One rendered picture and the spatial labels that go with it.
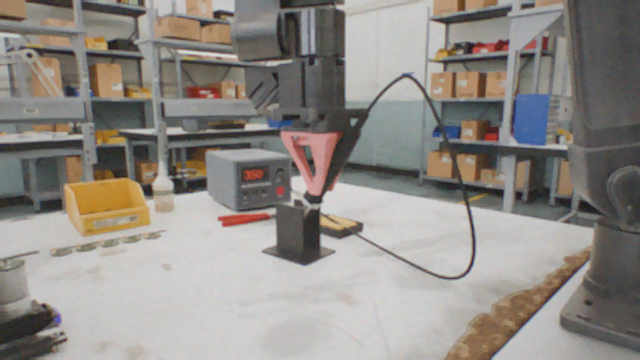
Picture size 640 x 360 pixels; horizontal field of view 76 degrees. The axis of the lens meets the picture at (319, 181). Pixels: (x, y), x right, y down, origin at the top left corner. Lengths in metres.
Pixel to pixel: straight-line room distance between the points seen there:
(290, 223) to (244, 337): 0.19
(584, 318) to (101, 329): 0.41
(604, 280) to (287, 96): 0.37
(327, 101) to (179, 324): 0.26
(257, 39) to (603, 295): 0.43
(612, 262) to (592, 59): 0.19
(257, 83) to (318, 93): 0.10
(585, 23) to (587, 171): 0.13
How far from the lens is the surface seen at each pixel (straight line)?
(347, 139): 0.45
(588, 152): 0.43
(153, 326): 0.40
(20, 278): 0.41
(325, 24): 0.46
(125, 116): 5.04
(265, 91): 0.52
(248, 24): 0.50
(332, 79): 0.46
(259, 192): 0.74
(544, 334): 0.41
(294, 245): 0.51
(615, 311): 0.45
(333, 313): 0.39
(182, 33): 3.04
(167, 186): 0.77
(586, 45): 0.44
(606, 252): 0.47
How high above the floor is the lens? 0.94
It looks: 11 degrees down
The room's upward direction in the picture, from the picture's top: straight up
